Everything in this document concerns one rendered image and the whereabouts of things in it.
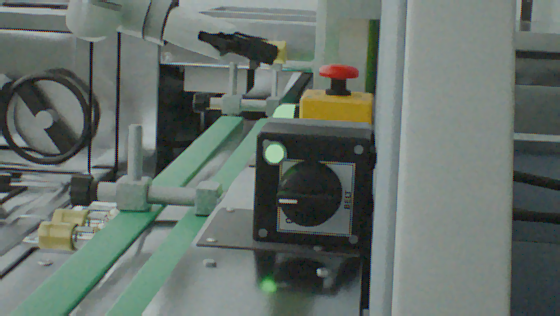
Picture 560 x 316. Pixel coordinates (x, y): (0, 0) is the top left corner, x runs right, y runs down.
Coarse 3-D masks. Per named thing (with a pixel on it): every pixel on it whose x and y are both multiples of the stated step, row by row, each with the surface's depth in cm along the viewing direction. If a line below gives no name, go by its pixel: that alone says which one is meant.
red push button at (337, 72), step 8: (336, 64) 103; (320, 72) 102; (328, 72) 101; (336, 72) 101; (344, 72) 101; (352, 72) 101; (336, 80) 102; (344, 80) 103; (336, 88) 102; (344, 88) 103
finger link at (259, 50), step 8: (240, 40) 155; (256, 40) 156; (240, 48) 155; (248, 48) 155; (256, 48) 155; (264, 48) 155; (272, 48) 156; (248, 56) 156; (256, 56) 156; (264, 56) 156; (272, 56) 156; (272, 64) 156
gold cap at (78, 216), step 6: (60, 210) 136; (66, 210) 136; (72, 210) 136; (78, 210) 136; (84, 210) 136; (90, 210) 137; (54, 216) 135; (60, 216) 135; (66, 216) 135; (72, 216) 135; (78, 216) 135; (84, 216) 135; (66, 222) 135; (72, 222) 135; (78, 222) 135; (84, 222) 135
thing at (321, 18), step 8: (320, 0) 148; (320, 8) 148; (320, 16) 148; (320, 24) 148; (320, 32) 148; (320, 40) 149; (320, 48) 149; (320, 56) 149; (320, 64) 149; (320, 80) 150; (320, 88) 151
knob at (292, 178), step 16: (288, 176) 70; (304, 176) 70; (320, 176) 70; (336, 176) 71; (288, 192) 69; (304, 192) 70; (320, 192) 70; (336, 192) 70; (288, 208) 70; (304, 208) 69; (320, 208) 69; (336, 208) 69; (304, 224) 70; (320, 224) 70
